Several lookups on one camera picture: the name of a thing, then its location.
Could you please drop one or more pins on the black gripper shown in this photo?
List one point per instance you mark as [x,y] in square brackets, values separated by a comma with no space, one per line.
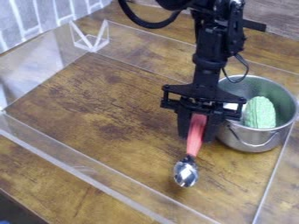
[203,97]

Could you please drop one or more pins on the pink handled metal spoon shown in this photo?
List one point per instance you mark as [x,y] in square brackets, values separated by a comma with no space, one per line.
[185,170]

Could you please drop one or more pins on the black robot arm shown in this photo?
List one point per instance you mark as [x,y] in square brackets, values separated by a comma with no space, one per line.
[217,19]

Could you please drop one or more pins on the green knitted toy vegetable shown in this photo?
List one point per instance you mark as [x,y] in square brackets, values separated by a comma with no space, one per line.
[259,115]

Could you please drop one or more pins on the stainless steel pot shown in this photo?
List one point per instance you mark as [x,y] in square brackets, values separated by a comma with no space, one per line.
[252,140]

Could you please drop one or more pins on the black strip on wall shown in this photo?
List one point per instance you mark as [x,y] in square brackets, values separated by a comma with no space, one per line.
[253,25]

